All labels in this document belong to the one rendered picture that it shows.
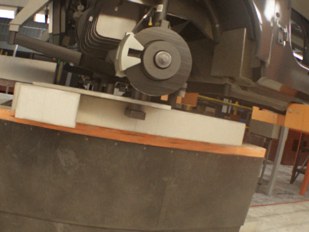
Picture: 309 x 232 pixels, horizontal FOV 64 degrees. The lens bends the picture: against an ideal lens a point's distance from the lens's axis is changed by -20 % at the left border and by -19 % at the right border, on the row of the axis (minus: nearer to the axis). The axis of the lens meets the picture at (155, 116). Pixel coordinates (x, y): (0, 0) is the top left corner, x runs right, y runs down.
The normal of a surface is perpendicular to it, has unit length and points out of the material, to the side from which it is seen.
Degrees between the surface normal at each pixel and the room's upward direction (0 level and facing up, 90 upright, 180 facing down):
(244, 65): 90
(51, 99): 90
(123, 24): 90
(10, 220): 90
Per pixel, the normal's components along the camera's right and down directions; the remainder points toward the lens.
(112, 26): 0.33, 0.12
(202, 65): 0.17, 0.32
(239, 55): -0.92, -0.16
